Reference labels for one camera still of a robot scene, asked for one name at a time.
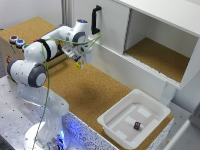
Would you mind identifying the green button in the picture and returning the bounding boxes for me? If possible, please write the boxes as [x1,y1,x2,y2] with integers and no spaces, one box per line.
[21,44,30,51]

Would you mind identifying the white plastic box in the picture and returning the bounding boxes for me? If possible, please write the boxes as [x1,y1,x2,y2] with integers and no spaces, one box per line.
[96,88,172,150]

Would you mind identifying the purple block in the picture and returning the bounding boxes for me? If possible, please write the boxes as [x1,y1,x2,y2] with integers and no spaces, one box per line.
[133,121,142,131]

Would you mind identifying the red button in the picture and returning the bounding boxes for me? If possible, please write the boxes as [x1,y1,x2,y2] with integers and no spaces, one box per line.
[9,35,19,45]

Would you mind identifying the white sliding door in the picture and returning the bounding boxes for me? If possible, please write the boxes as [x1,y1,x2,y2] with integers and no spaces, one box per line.
[71,0,131,56]

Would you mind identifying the white cabinet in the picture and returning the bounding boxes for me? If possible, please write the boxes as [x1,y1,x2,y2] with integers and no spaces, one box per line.
[71,0,200,108]

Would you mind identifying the yellow block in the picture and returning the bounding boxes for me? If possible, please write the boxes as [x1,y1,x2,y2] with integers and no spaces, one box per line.
[75,61,84,70]

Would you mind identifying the black door handle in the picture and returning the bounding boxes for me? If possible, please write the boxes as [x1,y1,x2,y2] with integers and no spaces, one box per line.
[91,4,103,36]

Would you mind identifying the green cable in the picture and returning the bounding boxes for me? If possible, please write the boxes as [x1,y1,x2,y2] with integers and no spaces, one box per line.
[31,32,105,150]

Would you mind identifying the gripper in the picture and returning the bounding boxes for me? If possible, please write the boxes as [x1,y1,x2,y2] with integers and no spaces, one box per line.
[62,41,94,65]

